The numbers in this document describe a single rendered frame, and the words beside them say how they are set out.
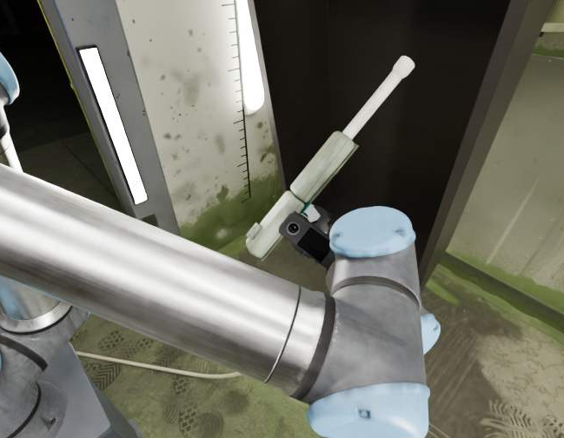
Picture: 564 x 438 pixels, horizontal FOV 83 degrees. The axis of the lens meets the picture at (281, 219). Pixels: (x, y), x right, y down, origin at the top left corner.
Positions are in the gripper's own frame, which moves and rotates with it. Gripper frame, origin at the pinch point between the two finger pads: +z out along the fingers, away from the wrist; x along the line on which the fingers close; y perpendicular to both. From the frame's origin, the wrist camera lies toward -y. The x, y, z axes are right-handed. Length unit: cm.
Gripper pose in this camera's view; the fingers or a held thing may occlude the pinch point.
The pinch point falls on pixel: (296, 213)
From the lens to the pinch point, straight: 69.8
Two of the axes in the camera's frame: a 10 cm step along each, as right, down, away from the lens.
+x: 5.9, -7.8, -2.0
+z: -3.2, -4.6, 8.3
